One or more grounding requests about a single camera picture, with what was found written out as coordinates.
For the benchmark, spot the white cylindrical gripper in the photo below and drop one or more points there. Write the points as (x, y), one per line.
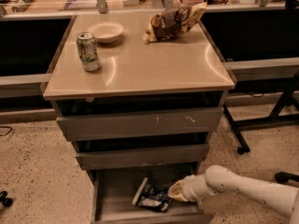
(189, 187)

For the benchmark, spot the blue chip bag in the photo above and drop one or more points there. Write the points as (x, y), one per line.
(150, 197)

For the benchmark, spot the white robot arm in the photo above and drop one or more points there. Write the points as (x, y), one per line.
(217, 180)

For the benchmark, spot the middle grey drawer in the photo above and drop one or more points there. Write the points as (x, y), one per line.
(141, 157)

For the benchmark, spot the open bottom grey drawer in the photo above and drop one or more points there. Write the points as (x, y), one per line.
(115, 189)

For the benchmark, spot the top grey drawer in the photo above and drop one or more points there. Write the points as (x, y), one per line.
(139, 124)

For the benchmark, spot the grey drawer cabinet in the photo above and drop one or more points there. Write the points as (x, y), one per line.
(185, 73)

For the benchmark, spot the brown yellow chip bag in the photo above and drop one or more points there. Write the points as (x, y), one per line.
(173, 22)

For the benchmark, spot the black table leg with caster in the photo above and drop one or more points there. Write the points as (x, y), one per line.
(286, 99)

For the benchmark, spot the black chair base wheel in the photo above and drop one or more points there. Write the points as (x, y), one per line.
(283, 177)

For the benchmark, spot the green white soda can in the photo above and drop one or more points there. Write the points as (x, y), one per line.
(87, 51)

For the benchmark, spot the black caster left floor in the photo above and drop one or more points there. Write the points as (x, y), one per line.
(4, 200)

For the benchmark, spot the white bowl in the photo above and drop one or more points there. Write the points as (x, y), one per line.
(106, 31)

